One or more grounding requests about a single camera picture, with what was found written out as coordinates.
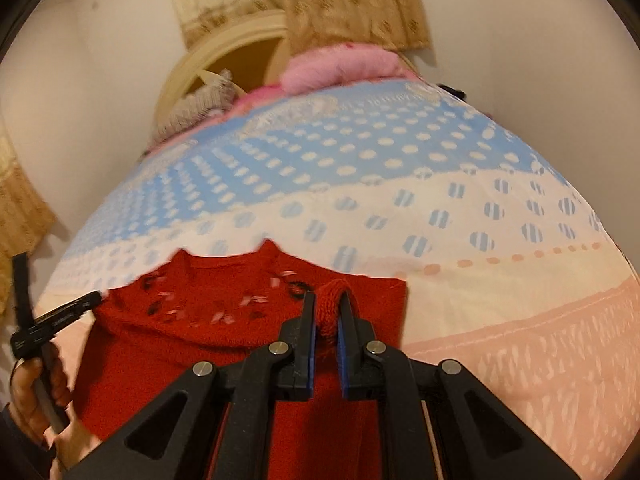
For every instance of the person's left hand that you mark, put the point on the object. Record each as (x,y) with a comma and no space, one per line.
(30,390)

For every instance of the dark cloth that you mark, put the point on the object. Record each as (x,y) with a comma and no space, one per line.
(451,90)

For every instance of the red knit sweater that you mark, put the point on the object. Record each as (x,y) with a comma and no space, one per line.
(150,360)

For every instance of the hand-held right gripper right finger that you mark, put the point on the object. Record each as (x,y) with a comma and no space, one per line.
(341,350)

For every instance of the pink bed sheet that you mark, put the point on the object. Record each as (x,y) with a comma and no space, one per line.
(257,95)

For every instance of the cream wooden headboard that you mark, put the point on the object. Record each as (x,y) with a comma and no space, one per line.
(200,55)

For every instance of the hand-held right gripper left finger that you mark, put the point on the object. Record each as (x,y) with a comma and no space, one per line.
(311,345)

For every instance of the polka dot bed cover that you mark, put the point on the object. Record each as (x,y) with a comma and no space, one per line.
(450,185)

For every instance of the person's left forearm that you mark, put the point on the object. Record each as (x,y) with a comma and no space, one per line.
(20,450)

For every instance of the striped pillow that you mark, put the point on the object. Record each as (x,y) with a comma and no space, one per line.
(192,105)

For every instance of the pink pillow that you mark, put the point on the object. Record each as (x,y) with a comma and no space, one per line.
(340,67)

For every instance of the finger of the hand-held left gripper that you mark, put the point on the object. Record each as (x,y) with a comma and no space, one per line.
(65,315)

